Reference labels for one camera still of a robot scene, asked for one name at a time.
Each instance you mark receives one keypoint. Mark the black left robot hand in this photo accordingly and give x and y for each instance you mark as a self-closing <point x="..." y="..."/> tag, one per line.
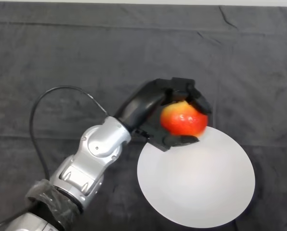
<point x="143" y="103"/>

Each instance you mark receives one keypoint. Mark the red yellow apple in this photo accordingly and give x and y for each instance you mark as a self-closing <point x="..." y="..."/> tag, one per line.
<point x="184" y="119"/>

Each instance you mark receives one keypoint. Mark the white round plate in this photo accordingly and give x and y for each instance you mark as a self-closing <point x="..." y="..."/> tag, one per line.
<point x="196" y="183"/>

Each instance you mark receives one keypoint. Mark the black cloth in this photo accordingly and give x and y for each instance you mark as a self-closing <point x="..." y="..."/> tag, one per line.
<point x="109" y="48"/>

